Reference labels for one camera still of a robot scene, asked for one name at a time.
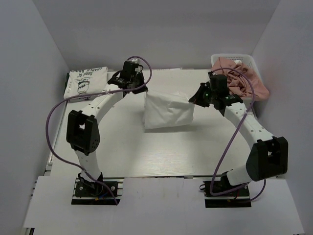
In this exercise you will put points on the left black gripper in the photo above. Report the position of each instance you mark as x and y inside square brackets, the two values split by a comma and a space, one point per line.
[144, 88]

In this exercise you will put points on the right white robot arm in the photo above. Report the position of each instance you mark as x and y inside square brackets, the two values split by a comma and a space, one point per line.
[268, 154]

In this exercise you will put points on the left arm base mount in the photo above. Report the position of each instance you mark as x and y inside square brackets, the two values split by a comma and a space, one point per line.
[83, 194]

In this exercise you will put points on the white plastic basket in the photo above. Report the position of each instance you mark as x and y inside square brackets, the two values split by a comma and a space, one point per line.
[247, 59]

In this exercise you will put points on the folded white Charlie Brown t-shirt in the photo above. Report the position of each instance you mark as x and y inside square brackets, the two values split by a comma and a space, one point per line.
[87, 81]

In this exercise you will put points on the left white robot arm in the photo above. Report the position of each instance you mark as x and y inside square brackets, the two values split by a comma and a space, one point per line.
[82, 126]

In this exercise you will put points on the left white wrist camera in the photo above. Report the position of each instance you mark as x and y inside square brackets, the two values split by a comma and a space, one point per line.
[139, 69]

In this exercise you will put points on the pink t-shirt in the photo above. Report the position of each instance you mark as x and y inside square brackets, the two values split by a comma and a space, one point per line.
[237, 84]

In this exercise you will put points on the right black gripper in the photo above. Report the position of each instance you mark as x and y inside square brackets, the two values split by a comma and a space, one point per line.
[196, 99]

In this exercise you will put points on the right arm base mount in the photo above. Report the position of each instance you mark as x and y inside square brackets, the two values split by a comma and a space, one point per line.
[221, 194]

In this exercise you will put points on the white graphic t-shirt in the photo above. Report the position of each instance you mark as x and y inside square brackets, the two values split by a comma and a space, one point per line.
[163, 110]

